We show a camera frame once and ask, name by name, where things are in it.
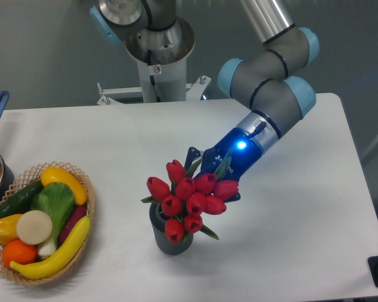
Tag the dark green cucumber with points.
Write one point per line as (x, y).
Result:
(20, 202)

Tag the yellow bell pepper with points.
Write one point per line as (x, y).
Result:
(8, 231)

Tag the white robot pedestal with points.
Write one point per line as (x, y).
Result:
(161, 63)

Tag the yellow banana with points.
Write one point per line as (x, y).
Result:
(61, 257)

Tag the green bok choy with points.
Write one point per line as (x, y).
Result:
(57, 200)

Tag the yellow squash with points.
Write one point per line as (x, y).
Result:
(57, 174)

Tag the beige round disc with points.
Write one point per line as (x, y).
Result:
(34, 227)

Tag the orange fruit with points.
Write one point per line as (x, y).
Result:
(18, 252)

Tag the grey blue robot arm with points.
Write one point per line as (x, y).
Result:
(267, 85)

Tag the purple sweet potato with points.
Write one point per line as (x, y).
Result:
(77, 213)

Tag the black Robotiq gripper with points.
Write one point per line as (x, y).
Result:
(244, 154)

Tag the red tulip bouquet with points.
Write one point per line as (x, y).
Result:
(183, 202)

